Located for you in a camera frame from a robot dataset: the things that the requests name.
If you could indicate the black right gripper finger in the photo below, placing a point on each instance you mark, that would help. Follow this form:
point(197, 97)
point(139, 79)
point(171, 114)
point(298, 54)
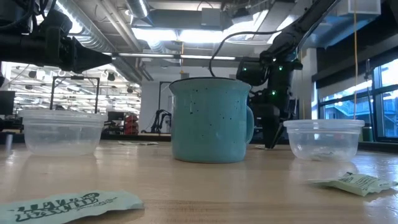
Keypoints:
point(270, 135)
point(279, 133)

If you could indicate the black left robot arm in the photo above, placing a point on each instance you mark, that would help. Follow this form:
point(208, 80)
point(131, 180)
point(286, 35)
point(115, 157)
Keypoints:
point(18, 46)

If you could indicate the black metal frame stand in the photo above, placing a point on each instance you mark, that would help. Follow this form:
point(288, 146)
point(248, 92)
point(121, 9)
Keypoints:
point(74, 77)

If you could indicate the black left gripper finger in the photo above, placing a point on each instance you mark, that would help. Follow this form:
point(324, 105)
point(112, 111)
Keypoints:
point(90, 57)

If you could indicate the silver ventilation duct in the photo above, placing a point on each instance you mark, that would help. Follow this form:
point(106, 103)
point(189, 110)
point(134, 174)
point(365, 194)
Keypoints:
point(90, 34)
point(138, 7)

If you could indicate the teal speckled enamel mug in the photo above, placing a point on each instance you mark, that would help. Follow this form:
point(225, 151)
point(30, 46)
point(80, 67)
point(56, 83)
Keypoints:
point(210, 121)

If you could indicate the ceiling light strip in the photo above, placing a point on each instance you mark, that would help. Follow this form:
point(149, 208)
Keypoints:
point(174, 56)

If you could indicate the banknote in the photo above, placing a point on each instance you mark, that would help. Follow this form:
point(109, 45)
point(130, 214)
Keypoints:
point(68, 207)

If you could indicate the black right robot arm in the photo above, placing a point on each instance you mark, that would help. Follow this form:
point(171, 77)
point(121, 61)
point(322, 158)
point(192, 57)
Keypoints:
point(298, 28)

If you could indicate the banknotes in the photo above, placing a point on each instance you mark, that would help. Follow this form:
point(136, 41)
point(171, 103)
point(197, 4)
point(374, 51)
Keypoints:
point(127, 143)

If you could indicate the black background robot arm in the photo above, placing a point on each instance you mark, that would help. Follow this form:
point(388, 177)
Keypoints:
point(160, 121)

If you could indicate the green bin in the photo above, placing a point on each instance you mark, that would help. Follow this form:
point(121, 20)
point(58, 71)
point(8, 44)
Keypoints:
point(367, 133)

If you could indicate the red storage rack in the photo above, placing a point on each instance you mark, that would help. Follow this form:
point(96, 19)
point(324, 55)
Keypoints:
point(131, 124)

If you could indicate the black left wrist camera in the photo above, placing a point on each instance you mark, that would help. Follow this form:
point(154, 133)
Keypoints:
point(54, 20)

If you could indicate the black monitor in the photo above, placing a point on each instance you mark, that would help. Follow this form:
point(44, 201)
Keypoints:
point(7, 102)

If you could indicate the clear plastic bowl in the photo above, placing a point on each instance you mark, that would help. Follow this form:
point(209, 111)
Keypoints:
point(323, 140)
point(62, 130)

